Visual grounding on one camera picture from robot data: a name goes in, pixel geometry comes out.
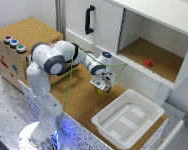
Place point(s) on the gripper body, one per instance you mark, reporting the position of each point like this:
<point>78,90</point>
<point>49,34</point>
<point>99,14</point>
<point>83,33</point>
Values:
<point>101,81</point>

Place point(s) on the yellow block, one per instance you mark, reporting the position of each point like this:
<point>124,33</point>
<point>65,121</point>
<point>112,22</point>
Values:
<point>100,90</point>

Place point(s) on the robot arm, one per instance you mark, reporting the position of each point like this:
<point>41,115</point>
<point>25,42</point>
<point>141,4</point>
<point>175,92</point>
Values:
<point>47,63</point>

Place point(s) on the pink block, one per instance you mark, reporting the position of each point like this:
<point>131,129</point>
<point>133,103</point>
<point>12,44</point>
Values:
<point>148,62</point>

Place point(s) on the white plastic box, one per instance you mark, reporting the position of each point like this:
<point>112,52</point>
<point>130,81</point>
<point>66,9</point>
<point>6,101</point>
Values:
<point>129,118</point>

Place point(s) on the white sliding door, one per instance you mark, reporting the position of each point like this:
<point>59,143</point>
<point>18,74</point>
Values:
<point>94,23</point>

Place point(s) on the white cabinet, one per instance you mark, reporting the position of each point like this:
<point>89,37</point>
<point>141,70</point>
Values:
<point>150,43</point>

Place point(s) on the green button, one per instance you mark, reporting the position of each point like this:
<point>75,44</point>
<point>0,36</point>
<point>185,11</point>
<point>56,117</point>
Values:
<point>21,48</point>

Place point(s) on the wooden drawer box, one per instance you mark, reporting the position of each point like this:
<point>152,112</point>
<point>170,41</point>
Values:
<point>19,43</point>

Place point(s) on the blue button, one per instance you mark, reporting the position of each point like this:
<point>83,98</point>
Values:
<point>14,43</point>

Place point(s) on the red button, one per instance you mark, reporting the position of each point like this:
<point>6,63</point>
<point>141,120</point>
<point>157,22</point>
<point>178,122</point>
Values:
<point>8,39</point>

